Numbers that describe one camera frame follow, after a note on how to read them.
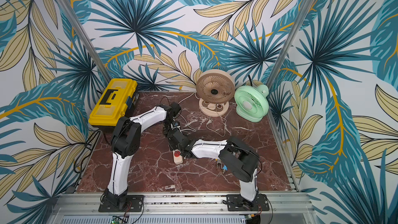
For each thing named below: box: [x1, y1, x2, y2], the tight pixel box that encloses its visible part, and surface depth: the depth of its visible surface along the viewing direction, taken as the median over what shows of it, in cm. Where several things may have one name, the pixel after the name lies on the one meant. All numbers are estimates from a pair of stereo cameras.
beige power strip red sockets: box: [172, 149, 184, 165], surface depth 87 cm
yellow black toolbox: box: [88, 78, 140, 133], surface depth 93 cm
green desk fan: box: [234, 84, 270, 123], surface depth 88 cm
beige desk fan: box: [195, 69, 236, 118], surface depth 95 cm
